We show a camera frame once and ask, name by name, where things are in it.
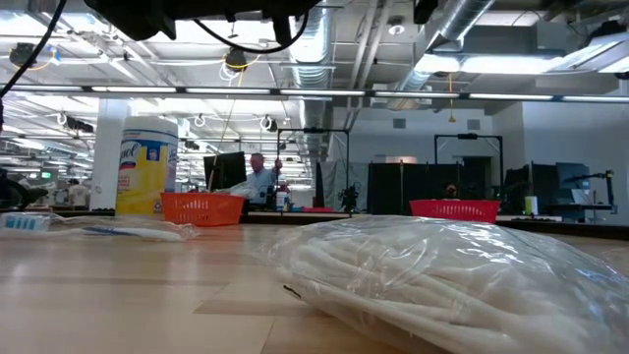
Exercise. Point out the bagged white cotton swabs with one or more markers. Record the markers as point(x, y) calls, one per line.
point(442, 285)

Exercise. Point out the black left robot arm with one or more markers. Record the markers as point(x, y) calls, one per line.
point(147, 15)

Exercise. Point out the tan wooden desk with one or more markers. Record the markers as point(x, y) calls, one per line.
point(309, 215)

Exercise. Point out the white bottle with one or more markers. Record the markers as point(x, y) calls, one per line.
point(282, 200)

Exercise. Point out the person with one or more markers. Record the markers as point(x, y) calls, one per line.
point(260, 182)
point(451, 191)
point(77, 194)

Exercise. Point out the long linear ceiling light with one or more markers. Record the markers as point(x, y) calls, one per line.
point(319, 92)

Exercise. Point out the black flat monitor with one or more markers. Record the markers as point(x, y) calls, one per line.
point(226, 172)

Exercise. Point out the black partition panel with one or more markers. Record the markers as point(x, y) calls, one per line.
point(413, 187)

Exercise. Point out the orange plastic basket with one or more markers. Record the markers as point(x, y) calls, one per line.
point(201, 210)

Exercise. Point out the red plastic basket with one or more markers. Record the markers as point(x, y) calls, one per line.
point(454, 210)

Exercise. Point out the wipes canister with yellow label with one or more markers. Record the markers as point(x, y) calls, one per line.
point(142, 172)

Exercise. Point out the wide bright ceiling light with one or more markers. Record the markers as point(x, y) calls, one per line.
point(491, 64)

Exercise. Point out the white building pillar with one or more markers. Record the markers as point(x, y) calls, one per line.
point(105, 157)

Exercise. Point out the white cup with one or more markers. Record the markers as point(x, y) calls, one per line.
point(531, 205)

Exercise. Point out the blue-grey computer monitor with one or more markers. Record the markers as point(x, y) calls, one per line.
point(572, 179)

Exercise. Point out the black camera rig frame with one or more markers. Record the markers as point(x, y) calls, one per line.
point(467, 136)
point(314, 131)

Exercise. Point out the silver spiral round duct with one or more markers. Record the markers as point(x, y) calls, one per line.
point(309, 54)
point(457, 19)

